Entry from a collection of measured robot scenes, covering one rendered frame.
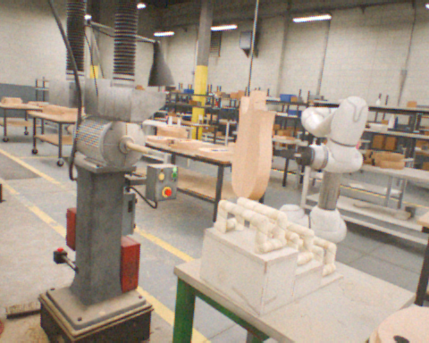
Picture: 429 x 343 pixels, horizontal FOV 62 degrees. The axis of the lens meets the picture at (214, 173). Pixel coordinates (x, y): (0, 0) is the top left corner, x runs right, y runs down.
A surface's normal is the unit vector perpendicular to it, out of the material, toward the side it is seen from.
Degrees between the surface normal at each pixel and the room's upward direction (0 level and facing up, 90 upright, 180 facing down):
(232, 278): 90
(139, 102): 90
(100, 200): 90
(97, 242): 90
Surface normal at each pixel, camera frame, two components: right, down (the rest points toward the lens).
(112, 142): 0.59, 0.20
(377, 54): -0.72, 0.07
